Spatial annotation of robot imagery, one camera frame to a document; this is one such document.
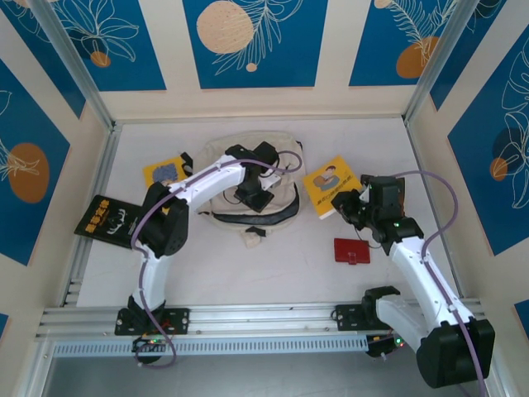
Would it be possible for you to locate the yellow book grey picture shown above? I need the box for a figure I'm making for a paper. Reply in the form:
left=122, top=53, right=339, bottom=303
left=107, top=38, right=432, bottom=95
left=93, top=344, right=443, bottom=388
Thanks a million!
left=142, top=155, right=191, bottom=216

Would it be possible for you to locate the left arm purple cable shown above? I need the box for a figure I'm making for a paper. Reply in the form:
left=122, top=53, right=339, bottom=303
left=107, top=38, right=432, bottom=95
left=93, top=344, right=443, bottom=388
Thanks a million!
left=131, top=149, right=305, bottom=369

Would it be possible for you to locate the grey slotted cable duct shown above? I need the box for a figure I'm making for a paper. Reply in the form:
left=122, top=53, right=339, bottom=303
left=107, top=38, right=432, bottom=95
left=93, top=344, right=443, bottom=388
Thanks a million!
left=52, top=333, right=369, bottom=357

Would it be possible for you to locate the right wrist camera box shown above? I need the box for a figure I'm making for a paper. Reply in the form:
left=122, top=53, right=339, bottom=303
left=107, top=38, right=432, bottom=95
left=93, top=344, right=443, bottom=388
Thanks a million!
left=360, top=174, right=405, bottom=217

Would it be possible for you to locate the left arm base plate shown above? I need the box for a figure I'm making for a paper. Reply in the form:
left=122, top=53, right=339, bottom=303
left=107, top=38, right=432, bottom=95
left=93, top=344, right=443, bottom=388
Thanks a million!
left=114, top=308, right=192, bottom=337

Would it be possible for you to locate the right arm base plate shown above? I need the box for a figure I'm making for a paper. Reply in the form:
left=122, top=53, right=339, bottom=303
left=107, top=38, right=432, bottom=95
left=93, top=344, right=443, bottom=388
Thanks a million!
left=333, top=304, right=367, bottom=332

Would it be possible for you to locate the aluminium mounting rail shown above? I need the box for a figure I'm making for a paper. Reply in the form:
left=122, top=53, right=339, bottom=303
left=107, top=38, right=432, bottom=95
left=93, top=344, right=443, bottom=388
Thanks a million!
left=35, top=297, right=491, bottom=342

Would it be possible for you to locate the aluminium side rail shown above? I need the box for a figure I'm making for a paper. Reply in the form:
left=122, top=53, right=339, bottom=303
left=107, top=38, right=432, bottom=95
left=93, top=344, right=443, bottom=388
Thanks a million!
left=60, top=123, right=123, bottom=309
left=403, top=117, right=470, bottom=301

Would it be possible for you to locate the cream fabric backpack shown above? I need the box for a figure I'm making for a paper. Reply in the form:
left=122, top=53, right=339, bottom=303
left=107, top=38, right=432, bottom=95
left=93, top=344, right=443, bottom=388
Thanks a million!
left=178, top=131, right=307, bottom=250

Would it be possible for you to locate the yellow cartoon boy book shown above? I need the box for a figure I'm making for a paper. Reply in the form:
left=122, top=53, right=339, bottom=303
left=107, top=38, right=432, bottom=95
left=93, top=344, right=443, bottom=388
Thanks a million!
left=303, top=155, right=359, bottom=220

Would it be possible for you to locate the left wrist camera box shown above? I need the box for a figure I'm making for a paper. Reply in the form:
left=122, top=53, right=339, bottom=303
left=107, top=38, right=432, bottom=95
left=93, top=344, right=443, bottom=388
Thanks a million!
left=252, top=141, right=284, bottom=192

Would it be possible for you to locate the small controller board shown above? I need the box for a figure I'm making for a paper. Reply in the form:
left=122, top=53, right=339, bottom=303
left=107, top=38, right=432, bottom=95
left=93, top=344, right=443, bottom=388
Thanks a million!
left=131, top=335, right=173, bottom=352
left=365, top=333, right=406, bottom=360

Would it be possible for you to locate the aluminium frame post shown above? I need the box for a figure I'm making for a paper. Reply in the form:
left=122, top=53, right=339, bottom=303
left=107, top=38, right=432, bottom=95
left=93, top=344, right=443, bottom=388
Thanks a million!
left=31, top=0, right=115, bottom=132
left=404, top=0, right=484, bottom=127

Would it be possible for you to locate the red pencil case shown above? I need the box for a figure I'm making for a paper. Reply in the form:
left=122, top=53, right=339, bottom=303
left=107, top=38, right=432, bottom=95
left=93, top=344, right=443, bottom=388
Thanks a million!
left=333, top=237, right=372, bottom=265

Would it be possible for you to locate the black book yellow title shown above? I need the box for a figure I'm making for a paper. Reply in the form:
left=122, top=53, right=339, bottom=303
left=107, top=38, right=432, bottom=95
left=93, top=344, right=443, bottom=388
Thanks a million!
left=74, top=194, right=145, bottom=250

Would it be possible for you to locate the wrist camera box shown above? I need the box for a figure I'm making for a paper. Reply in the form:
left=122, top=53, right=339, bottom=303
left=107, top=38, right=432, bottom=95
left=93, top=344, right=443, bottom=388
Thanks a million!
left=252, top=141, right=284, bottom=192
left=360, top=174, right=405, bottom=217

